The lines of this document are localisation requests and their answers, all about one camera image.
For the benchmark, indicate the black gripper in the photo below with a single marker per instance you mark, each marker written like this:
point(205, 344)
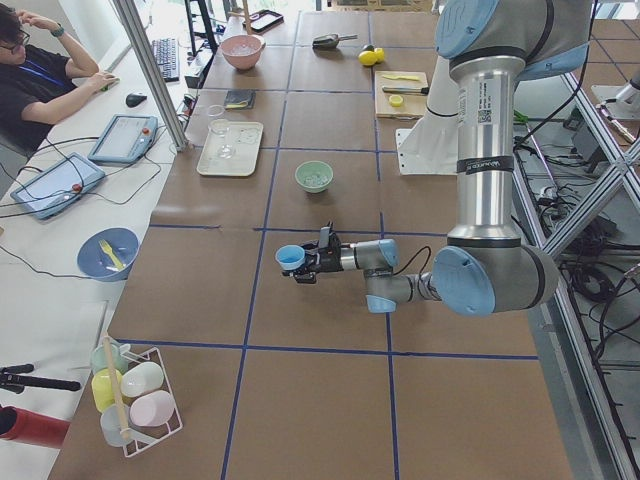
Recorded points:
point(330, 260)

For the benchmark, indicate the light blue plastic cup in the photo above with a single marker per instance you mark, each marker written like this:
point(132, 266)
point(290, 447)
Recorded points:
point(290, 258)

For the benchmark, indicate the green bowl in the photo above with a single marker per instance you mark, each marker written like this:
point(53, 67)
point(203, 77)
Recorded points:
point(313, 166)

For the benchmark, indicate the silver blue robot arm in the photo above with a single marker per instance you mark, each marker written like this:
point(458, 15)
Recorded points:
point(484, 268)
point(619, 102)

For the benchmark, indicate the ice cubes in bowl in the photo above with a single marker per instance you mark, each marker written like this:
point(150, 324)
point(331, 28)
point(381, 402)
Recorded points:
point(315, 180)

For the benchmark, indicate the blue bowl on desk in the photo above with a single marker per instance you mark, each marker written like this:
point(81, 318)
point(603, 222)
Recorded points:
point(96, 265)

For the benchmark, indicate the yellow fork in bowl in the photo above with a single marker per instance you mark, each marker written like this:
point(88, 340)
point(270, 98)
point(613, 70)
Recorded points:
point(107, 249)

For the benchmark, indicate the pink bowl of ice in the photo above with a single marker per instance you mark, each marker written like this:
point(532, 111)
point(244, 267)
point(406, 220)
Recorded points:
point(243, 51)

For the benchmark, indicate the silver metal ice scoop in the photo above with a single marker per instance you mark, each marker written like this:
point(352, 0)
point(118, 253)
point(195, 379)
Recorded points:
point(331, 41)

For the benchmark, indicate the cream bear tray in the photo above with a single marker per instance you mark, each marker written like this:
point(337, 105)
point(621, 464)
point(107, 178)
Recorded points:
point(246, 138)

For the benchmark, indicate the clear wine glass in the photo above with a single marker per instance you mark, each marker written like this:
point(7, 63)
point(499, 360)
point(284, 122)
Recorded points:
point(219, 126)

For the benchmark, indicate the grey folded cloth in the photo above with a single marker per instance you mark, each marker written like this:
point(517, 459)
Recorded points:
point(239, 99)

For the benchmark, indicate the half lemon slice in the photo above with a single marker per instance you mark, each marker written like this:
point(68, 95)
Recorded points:
point(396, 100)

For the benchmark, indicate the wooden cutting board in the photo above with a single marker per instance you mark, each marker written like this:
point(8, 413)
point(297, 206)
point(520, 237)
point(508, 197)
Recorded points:
point(414, 105)

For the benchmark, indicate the white cup in rack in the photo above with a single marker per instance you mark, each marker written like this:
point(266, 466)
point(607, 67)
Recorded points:
point(143, 378)

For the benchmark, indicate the pink cup in rack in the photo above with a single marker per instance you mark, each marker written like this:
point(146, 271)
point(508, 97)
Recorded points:
point(152, 409)

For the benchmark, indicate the yellow lemon upper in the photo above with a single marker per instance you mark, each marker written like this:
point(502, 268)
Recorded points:
point(368, 58)

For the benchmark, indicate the yellow lemon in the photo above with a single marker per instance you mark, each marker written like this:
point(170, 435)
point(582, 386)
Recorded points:
point(368, 58)
point(379, 54)

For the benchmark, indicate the yellow plastic knife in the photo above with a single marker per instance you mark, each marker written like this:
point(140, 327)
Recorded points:
point(402, 77)

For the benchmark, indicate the teach pendant far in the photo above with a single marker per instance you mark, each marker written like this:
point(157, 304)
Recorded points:
point(125, 139)

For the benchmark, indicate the teach pendant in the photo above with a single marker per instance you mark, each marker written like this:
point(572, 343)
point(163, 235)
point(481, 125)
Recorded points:
point(125, 139)
point(58, 187)

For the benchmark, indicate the yellow lemon lower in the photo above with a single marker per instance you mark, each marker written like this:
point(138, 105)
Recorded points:
point(379, 54)

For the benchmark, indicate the black computer mouse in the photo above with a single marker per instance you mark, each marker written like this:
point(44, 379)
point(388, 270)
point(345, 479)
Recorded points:
point(133, 100)

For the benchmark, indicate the yellow cup in rack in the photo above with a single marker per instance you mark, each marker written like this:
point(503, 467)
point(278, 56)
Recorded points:
point(102, 390)

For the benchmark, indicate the grey cup in rack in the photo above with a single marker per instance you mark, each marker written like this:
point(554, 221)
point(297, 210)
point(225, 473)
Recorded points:
point(111, 428)

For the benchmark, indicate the black keyboard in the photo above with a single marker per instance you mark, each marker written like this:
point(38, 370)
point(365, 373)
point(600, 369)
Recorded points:
point(166, 54)

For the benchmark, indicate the teach pendant near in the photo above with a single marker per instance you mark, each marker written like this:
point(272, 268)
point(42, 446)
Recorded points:
point(58, 187)

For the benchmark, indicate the wooden paper towel stand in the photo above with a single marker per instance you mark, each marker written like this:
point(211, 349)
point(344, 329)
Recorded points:
point(247, 17)

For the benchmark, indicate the black tripod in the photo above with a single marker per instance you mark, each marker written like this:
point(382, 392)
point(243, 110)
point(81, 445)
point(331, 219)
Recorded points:
point(17, 377)

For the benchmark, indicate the person in black shirt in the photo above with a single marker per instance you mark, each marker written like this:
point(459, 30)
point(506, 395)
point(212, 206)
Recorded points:
point(39, 88)

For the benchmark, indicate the white wire cup rack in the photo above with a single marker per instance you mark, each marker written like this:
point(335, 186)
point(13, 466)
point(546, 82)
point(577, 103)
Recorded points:
point(143, 438)

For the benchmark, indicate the silver handled knife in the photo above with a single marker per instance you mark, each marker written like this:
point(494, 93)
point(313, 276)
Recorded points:
point(406, 90)

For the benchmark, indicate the wooden rack handle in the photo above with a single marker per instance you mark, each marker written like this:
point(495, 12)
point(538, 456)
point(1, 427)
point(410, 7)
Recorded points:
point(107, 348)

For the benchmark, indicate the aluminium frame post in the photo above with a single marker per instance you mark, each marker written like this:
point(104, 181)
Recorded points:
point(132, 24)

